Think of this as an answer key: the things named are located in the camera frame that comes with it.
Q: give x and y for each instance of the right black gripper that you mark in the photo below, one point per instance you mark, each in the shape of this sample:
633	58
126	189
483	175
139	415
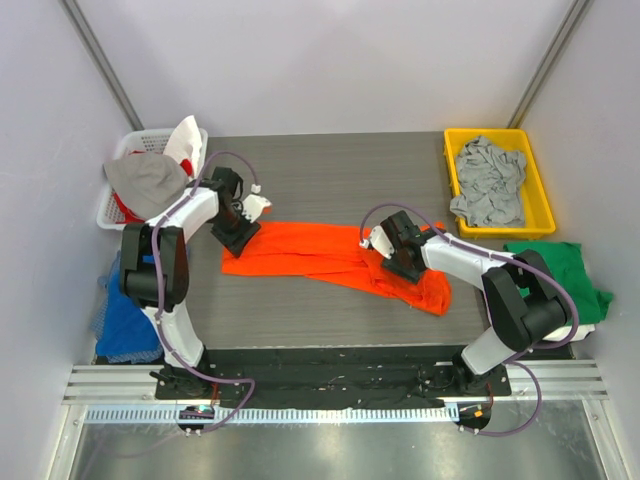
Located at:
405	267

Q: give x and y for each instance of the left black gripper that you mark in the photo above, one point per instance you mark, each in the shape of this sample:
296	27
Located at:
236	236

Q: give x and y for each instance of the orange t shirt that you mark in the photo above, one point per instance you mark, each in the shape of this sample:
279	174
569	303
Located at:
331	253

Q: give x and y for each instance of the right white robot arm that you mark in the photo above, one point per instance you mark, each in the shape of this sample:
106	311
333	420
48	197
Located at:
524	302

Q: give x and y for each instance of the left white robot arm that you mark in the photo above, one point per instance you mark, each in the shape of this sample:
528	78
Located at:
154	268

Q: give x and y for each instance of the white cloth in basket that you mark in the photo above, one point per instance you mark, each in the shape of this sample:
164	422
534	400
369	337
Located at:
187	145

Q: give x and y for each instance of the beige grey shirt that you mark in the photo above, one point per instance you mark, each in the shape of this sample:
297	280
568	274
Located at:
147	183

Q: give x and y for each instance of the red cloth in basket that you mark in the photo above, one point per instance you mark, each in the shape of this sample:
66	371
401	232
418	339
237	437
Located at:
128	215

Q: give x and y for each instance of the grey shirt in yellow bin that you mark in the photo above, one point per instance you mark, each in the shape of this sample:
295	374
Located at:
489	181

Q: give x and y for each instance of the white plastic basket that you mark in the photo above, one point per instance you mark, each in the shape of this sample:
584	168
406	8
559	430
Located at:
109	216

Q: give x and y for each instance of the blue white checkered cloth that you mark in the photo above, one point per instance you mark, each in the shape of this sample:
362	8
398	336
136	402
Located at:
102	320

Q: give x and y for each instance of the green folded t shirt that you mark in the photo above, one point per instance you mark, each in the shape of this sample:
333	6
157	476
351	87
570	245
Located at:
566	264

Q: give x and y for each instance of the white folded t shirt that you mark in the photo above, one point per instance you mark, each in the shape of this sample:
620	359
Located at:
561	333

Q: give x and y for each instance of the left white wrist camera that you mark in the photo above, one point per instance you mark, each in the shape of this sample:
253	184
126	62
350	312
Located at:
254	205

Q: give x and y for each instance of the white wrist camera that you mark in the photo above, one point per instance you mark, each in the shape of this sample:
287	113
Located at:
379	241
254	205

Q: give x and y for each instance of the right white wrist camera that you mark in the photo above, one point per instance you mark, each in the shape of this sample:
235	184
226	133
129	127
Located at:
379	241

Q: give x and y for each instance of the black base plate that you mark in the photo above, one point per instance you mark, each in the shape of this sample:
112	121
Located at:
397	377

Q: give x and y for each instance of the slotted cable duct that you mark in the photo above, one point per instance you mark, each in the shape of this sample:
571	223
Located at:
201	414

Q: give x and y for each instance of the aluminium rail frame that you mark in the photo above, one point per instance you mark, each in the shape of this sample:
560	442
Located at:
556	424

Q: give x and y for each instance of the left corner metal post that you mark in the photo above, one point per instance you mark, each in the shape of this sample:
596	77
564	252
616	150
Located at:
91	43

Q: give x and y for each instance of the corner metal post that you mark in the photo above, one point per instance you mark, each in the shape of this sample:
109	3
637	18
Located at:
91	43
572	19

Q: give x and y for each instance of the right corner metal post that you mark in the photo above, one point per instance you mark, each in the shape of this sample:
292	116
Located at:
572	19

